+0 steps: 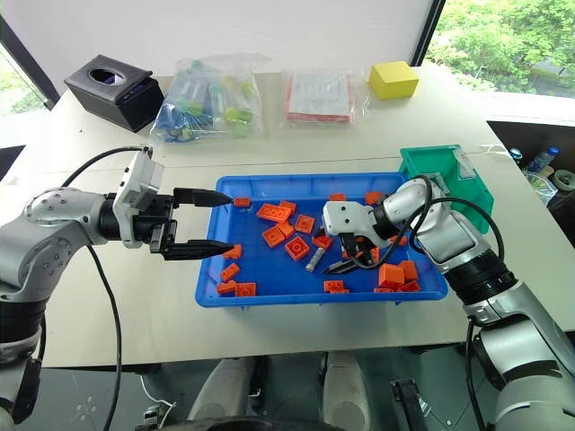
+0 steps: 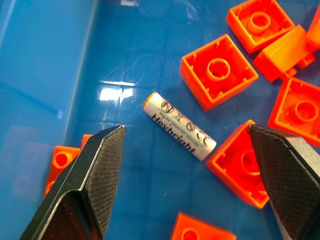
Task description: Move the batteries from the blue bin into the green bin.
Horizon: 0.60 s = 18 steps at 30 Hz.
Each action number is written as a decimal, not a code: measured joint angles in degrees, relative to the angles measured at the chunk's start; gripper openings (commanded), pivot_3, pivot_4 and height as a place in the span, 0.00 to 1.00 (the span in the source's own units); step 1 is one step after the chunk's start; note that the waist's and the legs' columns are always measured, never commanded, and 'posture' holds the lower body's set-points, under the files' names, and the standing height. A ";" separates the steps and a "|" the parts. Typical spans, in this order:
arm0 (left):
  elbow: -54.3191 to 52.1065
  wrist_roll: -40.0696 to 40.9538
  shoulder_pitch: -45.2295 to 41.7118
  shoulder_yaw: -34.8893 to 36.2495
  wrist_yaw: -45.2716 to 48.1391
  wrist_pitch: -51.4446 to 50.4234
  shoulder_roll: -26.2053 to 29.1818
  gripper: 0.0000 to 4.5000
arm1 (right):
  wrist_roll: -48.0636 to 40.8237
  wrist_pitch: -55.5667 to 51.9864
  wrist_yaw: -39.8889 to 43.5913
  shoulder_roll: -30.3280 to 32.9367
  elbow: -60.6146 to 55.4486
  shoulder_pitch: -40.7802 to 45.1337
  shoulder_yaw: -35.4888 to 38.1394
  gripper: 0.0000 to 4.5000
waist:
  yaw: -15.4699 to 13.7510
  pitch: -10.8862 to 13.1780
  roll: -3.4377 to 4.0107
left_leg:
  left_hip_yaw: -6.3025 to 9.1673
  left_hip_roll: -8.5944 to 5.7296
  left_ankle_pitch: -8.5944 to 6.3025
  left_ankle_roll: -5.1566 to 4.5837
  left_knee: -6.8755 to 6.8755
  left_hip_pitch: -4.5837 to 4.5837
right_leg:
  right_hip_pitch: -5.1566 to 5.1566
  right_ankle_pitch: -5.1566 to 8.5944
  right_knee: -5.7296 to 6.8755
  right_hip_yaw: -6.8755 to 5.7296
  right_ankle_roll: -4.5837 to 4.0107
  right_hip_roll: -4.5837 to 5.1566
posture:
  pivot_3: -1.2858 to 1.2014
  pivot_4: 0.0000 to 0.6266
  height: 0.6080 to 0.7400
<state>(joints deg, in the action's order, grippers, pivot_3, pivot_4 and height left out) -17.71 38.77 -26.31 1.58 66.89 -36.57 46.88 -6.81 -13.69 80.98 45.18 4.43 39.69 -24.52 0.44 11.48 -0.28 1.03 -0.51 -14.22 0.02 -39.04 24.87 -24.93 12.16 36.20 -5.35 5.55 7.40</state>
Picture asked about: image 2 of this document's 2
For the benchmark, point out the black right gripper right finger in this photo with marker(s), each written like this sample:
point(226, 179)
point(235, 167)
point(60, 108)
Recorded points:
point(287, 175)

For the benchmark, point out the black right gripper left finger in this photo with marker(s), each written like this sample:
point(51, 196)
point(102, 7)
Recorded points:
point(82, 185)

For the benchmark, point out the blue plastic bin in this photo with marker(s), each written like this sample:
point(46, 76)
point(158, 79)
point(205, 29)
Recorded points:
point(125, 75)

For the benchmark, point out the orange plastic building brick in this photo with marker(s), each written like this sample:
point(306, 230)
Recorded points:
point(260, 22)
point(85, 140)
point(315, 32)
point(200, 228)
point(60, 162)
point(218, 71)
point(298, 107)
point(283, 53)
point(235, 165)

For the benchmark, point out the white cylindrical battery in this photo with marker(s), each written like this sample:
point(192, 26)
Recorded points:
point(178, 125)

